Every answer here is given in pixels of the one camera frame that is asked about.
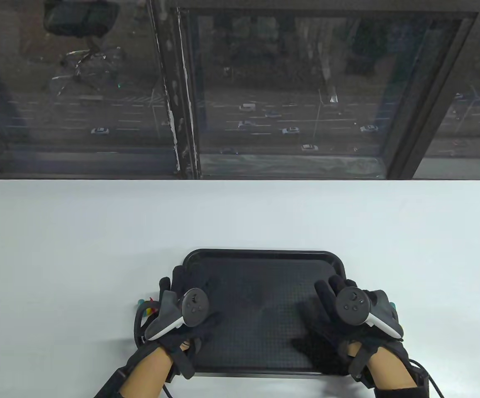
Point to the person's right hand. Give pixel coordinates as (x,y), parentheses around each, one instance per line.
(327,327)

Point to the person's left hand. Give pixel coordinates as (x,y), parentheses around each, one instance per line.
(173,343)

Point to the person's right forearm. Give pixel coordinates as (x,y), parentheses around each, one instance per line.
(389,369)

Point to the person's left forearm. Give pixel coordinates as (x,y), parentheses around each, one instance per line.
(148,373)

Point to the right grey white controller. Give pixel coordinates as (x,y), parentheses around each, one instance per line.
(352,306)

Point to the grey white controller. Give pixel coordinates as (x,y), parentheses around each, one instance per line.
(352,306)
(196,306)

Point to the left grey white controller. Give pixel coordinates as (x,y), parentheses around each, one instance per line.
(196,306)

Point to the black plastic tray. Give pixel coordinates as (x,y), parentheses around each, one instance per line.
(260,290)

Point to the dark metal window frame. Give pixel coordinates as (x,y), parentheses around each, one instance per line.
(183,103)

